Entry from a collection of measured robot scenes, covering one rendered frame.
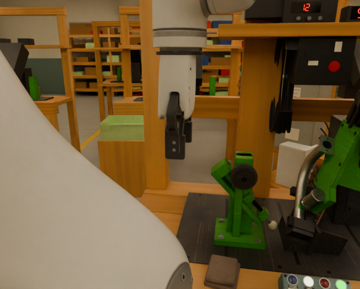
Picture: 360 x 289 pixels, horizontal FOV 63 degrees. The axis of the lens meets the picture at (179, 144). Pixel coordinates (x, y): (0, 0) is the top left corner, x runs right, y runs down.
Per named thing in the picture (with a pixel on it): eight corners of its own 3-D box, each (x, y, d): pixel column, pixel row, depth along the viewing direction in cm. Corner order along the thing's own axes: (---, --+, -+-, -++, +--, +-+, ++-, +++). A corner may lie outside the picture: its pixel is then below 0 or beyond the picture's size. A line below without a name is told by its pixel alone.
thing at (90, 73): (156, 96, 1002) (154, 26, 935) (69, 96, 1011) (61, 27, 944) (158, 94, 1053) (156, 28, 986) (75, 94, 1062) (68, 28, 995)
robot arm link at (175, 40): (159, 33, 50) (160, 51, 51) (146, 29, 42) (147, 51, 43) (208, 32, 49) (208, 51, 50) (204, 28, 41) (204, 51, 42)
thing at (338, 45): (349, 86, 94) (357, 36, 89) (294, 85, 96) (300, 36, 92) (336, 82, 106) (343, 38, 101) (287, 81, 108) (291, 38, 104)
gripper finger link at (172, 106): (175, 84, 47) (175, 117, 49) (165, 93, 40) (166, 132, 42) (182, 84, 47) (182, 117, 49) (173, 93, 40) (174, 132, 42)
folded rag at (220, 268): (211, 260, 81) (211, 251, 81) (240, 266, 79) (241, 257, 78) (202, 286, 72) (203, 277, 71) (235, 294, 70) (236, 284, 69)
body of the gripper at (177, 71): (163, 46, 51) (164, 109, 55) (148, 45, 42) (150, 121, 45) (205, 46, 50) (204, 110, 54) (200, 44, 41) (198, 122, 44)
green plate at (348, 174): (355, 210, 78) (394, 138, 72) (324, 200, 79) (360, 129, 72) (339, 190, 89) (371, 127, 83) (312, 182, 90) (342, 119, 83)
